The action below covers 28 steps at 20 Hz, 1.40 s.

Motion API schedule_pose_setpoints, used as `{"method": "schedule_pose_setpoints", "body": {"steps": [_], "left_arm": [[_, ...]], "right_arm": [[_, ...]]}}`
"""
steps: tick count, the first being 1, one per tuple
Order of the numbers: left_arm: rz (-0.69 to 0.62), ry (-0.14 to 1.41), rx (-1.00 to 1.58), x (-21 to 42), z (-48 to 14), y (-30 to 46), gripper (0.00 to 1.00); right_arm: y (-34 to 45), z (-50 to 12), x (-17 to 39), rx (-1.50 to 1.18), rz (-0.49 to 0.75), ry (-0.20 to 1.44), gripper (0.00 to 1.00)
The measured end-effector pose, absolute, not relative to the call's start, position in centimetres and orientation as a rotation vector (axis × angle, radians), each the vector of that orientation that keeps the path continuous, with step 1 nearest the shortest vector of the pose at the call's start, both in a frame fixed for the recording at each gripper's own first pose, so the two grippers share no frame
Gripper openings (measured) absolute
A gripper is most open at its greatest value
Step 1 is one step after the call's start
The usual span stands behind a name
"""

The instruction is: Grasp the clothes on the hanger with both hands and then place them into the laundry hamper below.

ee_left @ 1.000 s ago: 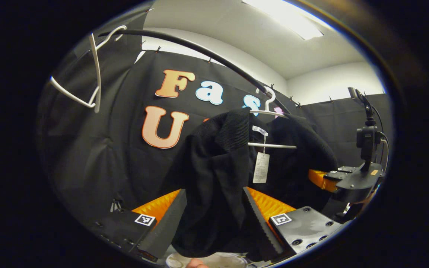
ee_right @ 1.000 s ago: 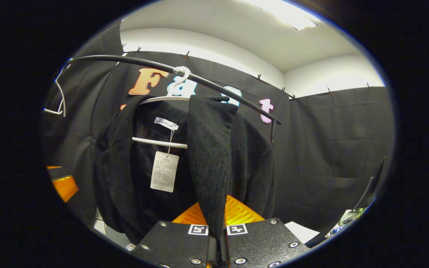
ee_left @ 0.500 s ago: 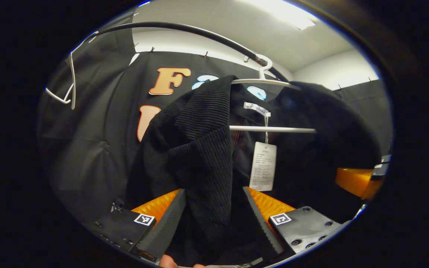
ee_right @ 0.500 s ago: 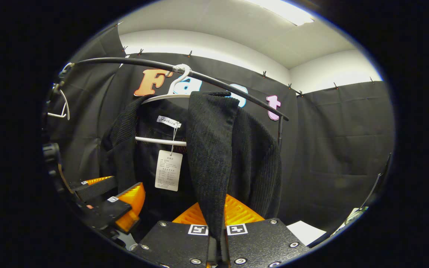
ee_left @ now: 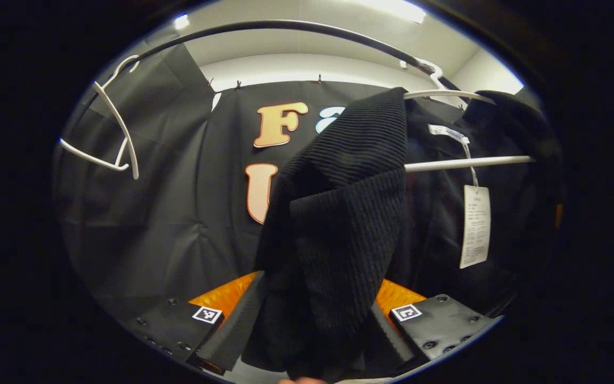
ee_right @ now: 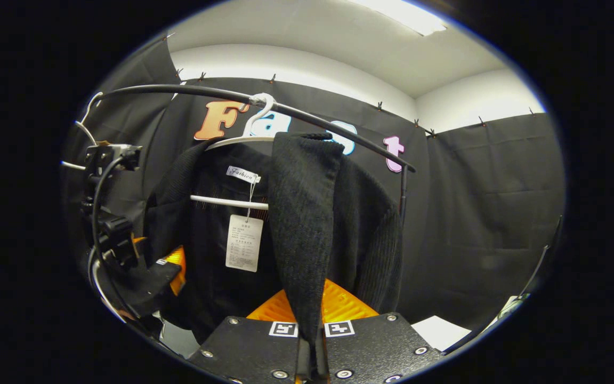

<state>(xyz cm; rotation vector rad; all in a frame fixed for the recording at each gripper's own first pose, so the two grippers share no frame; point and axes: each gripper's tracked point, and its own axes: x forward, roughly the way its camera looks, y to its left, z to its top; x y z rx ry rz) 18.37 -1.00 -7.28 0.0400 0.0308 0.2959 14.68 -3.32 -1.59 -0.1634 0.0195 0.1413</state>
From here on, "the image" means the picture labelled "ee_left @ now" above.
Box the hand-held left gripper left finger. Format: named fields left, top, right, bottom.
left=125, top=270, right=266, bottom=375

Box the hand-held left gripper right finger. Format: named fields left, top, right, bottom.
left=368, top=277, right=504, bottom=377

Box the white paper hang tag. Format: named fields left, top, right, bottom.
left=459, top=184, right=492, bottom=269

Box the black knit cardigan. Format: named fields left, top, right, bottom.
left=240, top=87, right=564, bottom=382

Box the white plastic clothes hanger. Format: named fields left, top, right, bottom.
left=399, top=57, right=538, bottom=174
left=58, top=54, right=142, bottom=181

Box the black clothes rack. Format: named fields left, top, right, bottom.
left=80, top=19, right=463, bottom=107

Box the black backdrop cloth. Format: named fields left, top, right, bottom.
left=54, top=32, right=553, bottom=321

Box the ceiling light panel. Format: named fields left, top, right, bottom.
left=358, top=0, right=428, bottom=25

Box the row of backdrop clips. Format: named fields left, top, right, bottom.
left=206, top=75, right=324, bottom=90

